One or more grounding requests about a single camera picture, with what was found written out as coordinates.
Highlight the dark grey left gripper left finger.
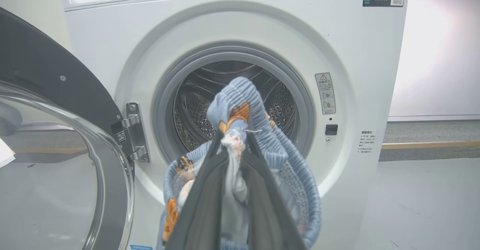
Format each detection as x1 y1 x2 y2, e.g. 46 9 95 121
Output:
165 130 229 250

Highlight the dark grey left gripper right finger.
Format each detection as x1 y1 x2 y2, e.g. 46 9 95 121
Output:
242 132 308 250

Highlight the blue patterned garment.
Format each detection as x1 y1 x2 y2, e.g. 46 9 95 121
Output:
157 76 322 250

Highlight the washing machine round door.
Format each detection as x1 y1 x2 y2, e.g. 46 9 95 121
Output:
0 6 135 250

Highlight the silver door hinge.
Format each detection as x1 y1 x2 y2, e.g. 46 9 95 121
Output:
111 102 150 163

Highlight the white front-load washing machine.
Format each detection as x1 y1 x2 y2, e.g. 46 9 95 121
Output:
60 0 410 250

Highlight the grey warning sticker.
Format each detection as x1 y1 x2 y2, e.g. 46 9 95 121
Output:
315 72 336 115

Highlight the frosted glass partition panel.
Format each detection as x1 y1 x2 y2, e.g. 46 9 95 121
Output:
388 0 480 121

